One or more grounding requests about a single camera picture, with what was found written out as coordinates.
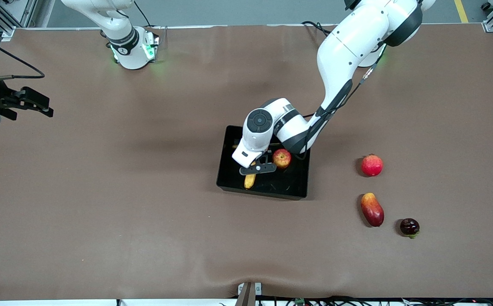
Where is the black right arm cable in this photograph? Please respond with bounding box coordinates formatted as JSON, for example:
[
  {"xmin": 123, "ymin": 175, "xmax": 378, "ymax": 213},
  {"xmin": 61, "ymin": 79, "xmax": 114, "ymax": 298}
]
[{"xmin": 0, "ymin": 28, "xmax": 45, "ymax": 81}]

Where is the brown table cover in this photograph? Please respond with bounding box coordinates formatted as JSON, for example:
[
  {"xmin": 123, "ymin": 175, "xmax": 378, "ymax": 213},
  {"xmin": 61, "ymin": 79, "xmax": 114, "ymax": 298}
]
[{"xmin": 0, "ymin": 23, "xmax": 493, "ymax": 300}]

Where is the red yellow apple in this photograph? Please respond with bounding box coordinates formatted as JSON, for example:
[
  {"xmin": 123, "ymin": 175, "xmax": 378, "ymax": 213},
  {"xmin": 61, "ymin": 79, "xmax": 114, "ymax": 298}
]
[{"xmin": 272, "ymin": 149, "xmax": 292, "ymax": 169}]

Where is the black plastic box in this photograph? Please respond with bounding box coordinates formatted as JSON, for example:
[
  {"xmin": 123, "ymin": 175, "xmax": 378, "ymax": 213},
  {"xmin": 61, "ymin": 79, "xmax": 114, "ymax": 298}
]
[{"xmin": 216, "ymin": 125, "xmax": 311, "ymax": 200}]

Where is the black base cable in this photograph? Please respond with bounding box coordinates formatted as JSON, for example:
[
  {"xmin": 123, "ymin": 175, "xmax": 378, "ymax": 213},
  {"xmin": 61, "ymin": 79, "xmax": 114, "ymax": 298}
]
[
  {"xmin": 301, "ymin": 20, "xmax": 336, "ymax": 37},
  {"xmin": 134, "ymin": 0, "xmax": 152, "ymax": 27}
]

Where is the red yellow mango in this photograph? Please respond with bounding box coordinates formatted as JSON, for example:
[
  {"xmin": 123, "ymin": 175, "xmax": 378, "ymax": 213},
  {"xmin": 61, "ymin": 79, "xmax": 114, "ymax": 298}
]
[{"xmin": 360, "ymin": 193, "xmax": 385, "ymax": 227}]

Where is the yellow banana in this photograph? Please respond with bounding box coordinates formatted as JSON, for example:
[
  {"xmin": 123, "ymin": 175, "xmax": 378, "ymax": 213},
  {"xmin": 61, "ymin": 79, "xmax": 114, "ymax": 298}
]
[{"xmin": 232, "ymin": 144, "xmax": 257, "ymax": 190}]

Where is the black right base cable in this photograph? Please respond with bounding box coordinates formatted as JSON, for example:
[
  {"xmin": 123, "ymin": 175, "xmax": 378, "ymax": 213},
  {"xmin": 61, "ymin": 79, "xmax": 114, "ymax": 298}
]
[{"xmin": 134, "ymin": 0, "xmax": 152, "ymax": 27}]

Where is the round red pomegranate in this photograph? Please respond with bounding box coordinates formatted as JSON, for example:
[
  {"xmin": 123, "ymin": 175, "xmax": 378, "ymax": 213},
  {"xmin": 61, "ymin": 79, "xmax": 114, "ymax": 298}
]
[{"xmin": 361, "ymin": 154, "xmax": 384, "ymax": 177}]

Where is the black left base cable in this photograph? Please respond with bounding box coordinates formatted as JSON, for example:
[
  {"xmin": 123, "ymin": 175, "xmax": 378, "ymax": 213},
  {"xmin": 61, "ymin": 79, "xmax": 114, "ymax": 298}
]
[{"xmin": 301, "ymin": 20, "xmax": 336, "ymax": 37}]

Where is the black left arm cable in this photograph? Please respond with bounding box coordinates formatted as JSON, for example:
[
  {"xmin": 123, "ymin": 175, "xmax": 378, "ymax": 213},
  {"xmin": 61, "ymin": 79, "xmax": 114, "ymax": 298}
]
[{"xmin": 302, "ymin": 42, "xmax": 387, "ymax": 160}]

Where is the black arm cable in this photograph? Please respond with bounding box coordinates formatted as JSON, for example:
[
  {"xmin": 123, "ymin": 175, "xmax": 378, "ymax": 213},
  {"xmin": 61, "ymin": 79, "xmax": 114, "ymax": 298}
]
[
  {"xmin": 0, "ymin": 28, "xmax": 45, "ymax": 81},
  {"xmin": 302, "ymin": 42, "xmax": 387, "ymax": 160}
]

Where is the dark purple mangosteen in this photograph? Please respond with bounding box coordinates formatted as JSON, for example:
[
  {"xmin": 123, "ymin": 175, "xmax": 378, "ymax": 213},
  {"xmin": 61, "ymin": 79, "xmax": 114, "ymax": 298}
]
[{"xmin": 400, "ymin": 218, "xmax": 420, "ymax": 239}]

